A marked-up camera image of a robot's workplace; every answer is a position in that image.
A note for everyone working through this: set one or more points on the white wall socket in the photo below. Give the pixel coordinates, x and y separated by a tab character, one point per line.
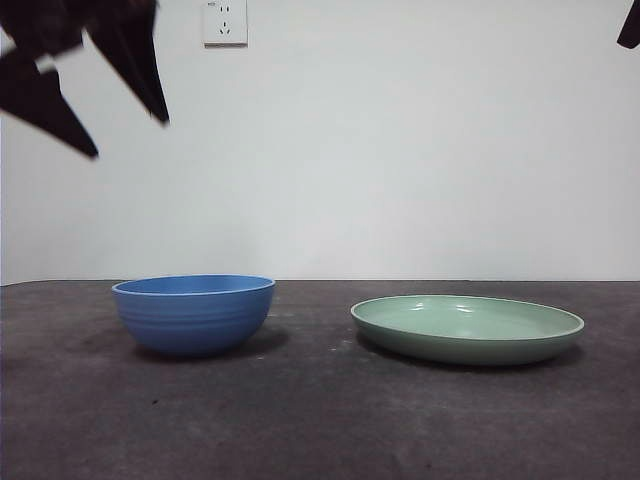
225	25

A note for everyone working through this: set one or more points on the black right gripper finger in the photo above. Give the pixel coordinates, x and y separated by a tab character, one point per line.
631	30

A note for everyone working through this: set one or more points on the green plate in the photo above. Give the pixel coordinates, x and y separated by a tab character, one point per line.
465	332

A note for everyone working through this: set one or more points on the blue bowl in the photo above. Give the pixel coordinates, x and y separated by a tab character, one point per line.
195	320

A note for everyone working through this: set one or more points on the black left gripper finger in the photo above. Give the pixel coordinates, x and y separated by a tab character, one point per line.
132	65
45	110

